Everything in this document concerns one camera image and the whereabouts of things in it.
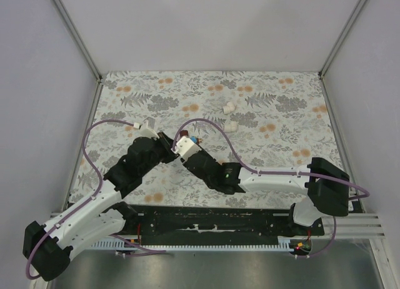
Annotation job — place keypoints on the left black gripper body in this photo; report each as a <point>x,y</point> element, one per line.
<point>161,154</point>

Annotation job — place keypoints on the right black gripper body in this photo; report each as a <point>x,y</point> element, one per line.
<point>203,152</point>

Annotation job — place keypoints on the white elbow fitting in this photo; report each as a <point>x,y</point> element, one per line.
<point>231,127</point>

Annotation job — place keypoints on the brown plastic water faucet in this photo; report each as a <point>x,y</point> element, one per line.
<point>185,133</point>

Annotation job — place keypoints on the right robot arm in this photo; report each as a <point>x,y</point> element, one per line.
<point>321,184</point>

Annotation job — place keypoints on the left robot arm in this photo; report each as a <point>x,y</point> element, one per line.
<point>51,246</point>

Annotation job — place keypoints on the white elbow fitting far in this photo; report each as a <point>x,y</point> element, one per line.
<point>229,108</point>

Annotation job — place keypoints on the green circuit board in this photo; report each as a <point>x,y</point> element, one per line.
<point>306,247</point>

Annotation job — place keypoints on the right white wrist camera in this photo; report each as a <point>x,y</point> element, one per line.
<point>186,146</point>

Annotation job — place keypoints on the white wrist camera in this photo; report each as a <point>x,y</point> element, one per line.
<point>146,128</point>
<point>186,146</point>

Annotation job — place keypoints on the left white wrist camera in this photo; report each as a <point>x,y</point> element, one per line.
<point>146,128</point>

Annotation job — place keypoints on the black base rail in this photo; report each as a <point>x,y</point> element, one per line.
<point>175,225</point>

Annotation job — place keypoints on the white slotted cable duct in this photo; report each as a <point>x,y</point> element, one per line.
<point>119,245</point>

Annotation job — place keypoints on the left aluminium frame post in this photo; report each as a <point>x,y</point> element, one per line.
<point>76,37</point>

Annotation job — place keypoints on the aluminium frame post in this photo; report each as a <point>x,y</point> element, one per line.
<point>350,22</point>
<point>76,37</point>

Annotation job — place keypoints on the right aluminium frame post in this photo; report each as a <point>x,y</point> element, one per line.
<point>350,22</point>

